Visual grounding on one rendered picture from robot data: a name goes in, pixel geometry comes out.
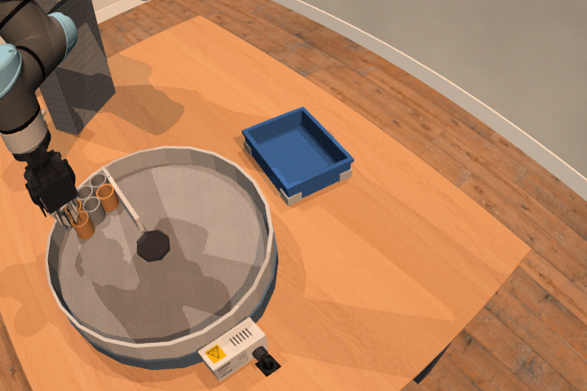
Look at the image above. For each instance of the bronze bushing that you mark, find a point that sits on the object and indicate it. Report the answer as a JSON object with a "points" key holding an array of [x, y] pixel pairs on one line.
{"points": [[84, 226], [79, 207], [108, 197]]}

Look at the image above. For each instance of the grey round turntable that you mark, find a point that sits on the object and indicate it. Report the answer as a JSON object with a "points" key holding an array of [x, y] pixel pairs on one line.
{"points": [[131, 282]]}

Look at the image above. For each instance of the grey metal sleeve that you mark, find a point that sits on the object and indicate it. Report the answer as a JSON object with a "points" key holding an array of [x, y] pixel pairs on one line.
{"points": [[98, 180], [95, 210], [85, 192]]}

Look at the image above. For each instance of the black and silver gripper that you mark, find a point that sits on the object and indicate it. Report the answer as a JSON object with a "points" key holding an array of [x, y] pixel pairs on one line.
{"points": [[50, 185]]}

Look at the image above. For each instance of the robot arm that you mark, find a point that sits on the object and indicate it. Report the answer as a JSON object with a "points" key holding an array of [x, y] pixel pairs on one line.
{"points": [[36, 44]]}

